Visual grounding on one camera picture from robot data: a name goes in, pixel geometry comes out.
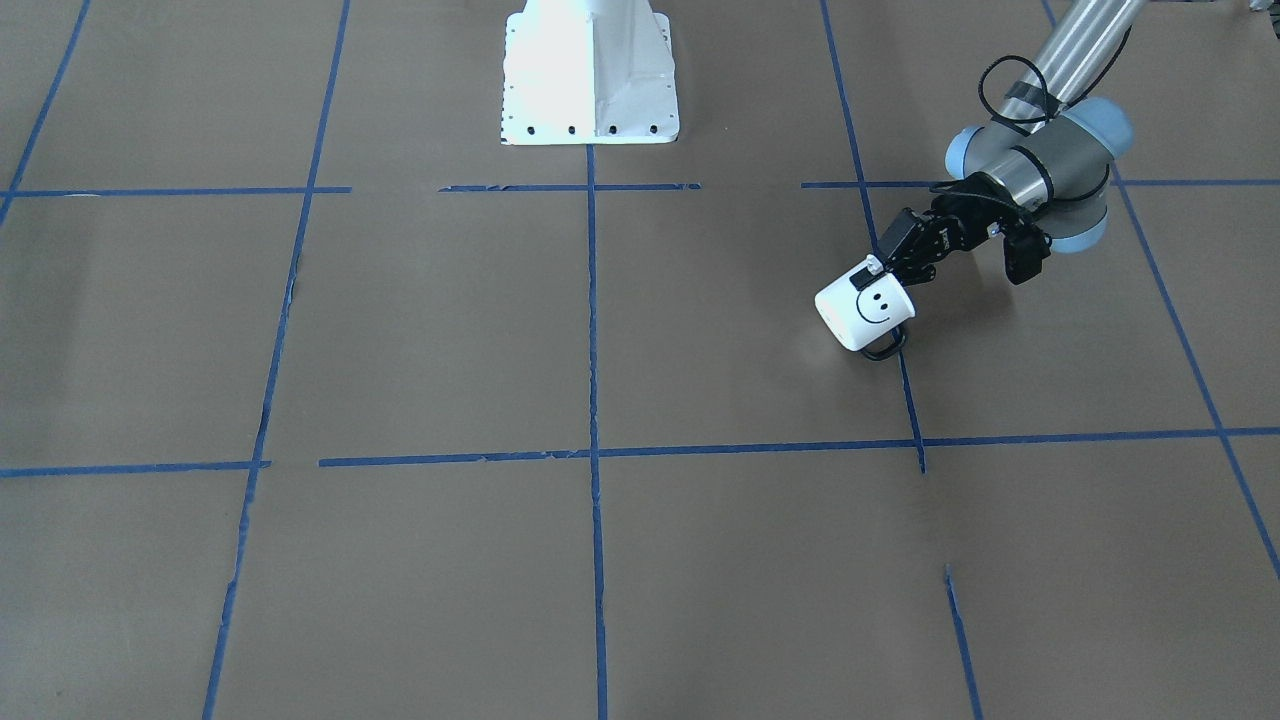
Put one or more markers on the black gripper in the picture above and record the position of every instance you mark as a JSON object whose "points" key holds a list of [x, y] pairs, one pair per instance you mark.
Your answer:
{"points": [[958, 229]]}

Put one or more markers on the white smiley mug black handle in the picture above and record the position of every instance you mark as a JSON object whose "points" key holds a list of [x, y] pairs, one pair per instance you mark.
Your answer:
{"points": [[873, 322]]}

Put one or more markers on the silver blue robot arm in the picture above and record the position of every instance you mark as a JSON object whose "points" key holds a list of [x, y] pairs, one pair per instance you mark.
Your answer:
{"points": [[1036, 172]]}

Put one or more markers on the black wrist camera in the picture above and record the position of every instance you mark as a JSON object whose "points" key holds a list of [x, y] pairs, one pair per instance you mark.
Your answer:
{"points": [[1025, 249]]}

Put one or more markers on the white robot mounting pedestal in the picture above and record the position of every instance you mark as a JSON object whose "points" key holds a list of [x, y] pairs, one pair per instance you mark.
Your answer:
{"points": [[588, 73]]}

